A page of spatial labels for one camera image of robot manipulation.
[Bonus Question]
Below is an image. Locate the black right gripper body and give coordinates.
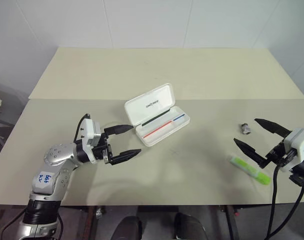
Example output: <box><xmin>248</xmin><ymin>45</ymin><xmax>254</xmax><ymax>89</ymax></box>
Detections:
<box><xmin>265</xmin><ymin>140</ymin><xmax>297</xmax><ymax>167</ymax></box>

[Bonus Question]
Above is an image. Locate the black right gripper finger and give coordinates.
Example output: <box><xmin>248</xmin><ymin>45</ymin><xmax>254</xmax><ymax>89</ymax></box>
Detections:
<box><xmin>253</xmin><ymin>118</ymin><xmax>292</xmax><ymax>140</ymax></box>
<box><xmin>233</xmin><ymin>137</ymin><xmax>272</xmax><ymax>169</ymax></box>

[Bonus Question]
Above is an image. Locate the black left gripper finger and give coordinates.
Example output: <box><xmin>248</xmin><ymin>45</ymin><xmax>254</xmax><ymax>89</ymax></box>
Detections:
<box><xmin>111</xmin><ymin>148</ymin><xmax>142</xmax><ymax>167</ymax></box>
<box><xmin>103</xmin><ymin>123</ymin><xmax>135</xmax><ymax>138</ymax></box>

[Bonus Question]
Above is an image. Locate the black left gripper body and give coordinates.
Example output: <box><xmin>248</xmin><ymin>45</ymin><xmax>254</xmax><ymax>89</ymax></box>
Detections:
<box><xmin>91</xmin><ymin>131</ymin><xmax>115</xmax><ymax>166</ymax></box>

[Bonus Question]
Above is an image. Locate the white plastic pencil case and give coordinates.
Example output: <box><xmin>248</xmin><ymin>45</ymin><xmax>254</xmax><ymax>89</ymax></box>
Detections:
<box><xmin>123</xmin><ymin>82</ymin><xmax>192</xmax><ymax>148</ymax></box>

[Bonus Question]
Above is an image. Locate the green highlighter marker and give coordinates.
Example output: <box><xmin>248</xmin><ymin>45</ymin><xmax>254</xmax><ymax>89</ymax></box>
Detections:
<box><xmin>228</xmin><ymin>154</ymin><xmax>272</xmax><ymax>186</ymax></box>

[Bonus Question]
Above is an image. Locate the black pen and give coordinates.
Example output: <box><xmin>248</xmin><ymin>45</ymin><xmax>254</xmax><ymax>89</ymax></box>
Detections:
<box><xmin>141</xmin><ymin>107</ymin><xmax>171</xmax><ymax>127</ymax></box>

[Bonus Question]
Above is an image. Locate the red pen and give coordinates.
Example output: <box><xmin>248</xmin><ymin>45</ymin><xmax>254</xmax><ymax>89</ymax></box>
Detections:
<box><xmin>142</xmin><ymin>121</ymin><xmax>174</xmax><ymax>139</ymax></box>

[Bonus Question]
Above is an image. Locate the white label blue handwriting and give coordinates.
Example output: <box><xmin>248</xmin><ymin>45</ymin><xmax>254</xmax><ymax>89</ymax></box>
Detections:
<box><xmin>32</xmin><ymin>169</ymin><xmax>57</xmax><ymax>190</ymax></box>

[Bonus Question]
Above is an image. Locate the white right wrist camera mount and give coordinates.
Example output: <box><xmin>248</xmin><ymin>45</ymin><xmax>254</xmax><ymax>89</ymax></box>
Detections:
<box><xmin>278</xmin><ymin>127</ymin><xmax>304</xmax><ymax>174</ymax></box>

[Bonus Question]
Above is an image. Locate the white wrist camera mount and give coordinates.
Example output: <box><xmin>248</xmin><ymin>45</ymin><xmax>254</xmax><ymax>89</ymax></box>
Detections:
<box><xmin>80</xmin><ymin>118</ymin><xmax>102</xmax><ymax>165</ymax></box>
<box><xmin>278</xmin><ymin>127</ymin><xmax>304</xmax><ymax>174</ymax></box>

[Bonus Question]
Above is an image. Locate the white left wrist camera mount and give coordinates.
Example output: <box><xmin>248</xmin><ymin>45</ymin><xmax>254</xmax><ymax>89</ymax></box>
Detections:
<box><xmin>80</xmin><ymin>118</ymin><xmax>102</xmax><ymax>165</ymax></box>

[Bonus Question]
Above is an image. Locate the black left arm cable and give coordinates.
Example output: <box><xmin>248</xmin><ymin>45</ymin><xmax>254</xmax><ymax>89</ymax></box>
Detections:
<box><xmin>73</xmin><ymin>113</ymin><xmax>92</xmax><ymax>146</ymax></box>

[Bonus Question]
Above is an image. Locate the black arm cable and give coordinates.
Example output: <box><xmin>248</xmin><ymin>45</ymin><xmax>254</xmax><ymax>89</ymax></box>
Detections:
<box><xmin>73</xmin><ymin>113</ymin><xmax>92</xmax><ymax>146</ymax></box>
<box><xmin>265</xmin><ymin>163</ymin><xmax>304</xmax><ymax>240</ymax></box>

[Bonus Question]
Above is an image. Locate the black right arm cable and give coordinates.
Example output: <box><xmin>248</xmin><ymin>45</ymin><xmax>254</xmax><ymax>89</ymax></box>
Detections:
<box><xmin>265</xmin><ymin>163</ymin><xmax>304</xmax><ymax>240</ymax></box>

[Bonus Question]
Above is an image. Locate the black table frame leg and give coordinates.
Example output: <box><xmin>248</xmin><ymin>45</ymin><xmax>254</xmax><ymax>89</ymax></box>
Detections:
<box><xmin>224</xmin><ymin>204</ymin><xmax>242</xmax><ymax>240</ymax></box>

